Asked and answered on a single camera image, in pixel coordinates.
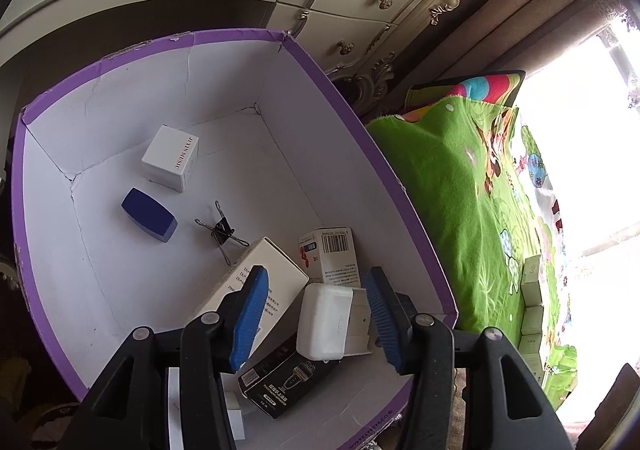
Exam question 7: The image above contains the cartoon green tablecloth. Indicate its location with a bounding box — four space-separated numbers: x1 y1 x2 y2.
368 70 578 406

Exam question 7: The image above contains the beige drape curtain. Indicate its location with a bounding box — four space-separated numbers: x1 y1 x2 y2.
390 0 628 99

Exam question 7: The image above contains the pale grey square box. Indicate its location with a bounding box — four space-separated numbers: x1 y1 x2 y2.
343 289 371 357

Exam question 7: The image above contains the white rounded plastic case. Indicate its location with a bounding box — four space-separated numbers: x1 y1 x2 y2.
296 283 352 361

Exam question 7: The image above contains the white red-text cube box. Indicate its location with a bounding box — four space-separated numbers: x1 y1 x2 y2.
141 125 200 192

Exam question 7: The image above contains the black shaver box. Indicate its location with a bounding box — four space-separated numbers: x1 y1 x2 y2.
238 335 340 418

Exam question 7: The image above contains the beige barcode carton box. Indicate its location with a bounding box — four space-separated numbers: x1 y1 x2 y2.
196 237 308 355

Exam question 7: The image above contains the black binder clip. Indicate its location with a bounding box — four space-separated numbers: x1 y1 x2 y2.
194 200 250 267

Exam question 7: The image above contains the purple white cardboard bin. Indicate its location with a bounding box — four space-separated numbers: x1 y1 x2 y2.
10 28 460 450

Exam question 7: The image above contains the white orange dental box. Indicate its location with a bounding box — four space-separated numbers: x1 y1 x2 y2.
521 254 544 307

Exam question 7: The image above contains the white barcode medicine box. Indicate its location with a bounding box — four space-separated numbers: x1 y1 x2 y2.
298 227 360 288

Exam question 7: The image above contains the blue rounded case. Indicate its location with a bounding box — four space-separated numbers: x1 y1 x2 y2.
122 188 178 243

